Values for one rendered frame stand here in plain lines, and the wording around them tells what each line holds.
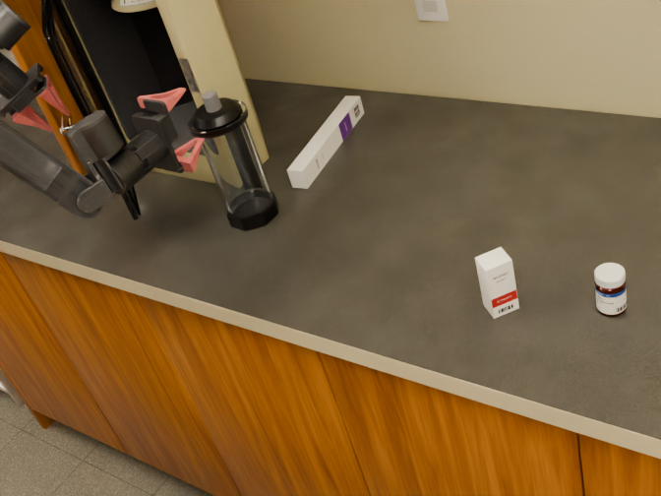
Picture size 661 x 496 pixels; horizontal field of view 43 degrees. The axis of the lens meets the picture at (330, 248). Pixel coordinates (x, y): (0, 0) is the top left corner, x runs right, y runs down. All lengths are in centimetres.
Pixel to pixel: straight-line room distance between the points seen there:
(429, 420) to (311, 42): 98
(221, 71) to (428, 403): 75
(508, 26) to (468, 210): 41
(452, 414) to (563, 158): 53
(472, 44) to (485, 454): 83
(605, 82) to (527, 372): 70
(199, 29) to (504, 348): 81
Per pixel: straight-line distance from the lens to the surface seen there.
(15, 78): 161
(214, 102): 151
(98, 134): 136
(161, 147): 141
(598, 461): 128
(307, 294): 142
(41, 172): 134
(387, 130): 178
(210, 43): 165
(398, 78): 193
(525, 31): 173
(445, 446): 144
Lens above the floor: 184
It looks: 37 degrees down
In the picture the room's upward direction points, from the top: 18 degrees counter-clockwise
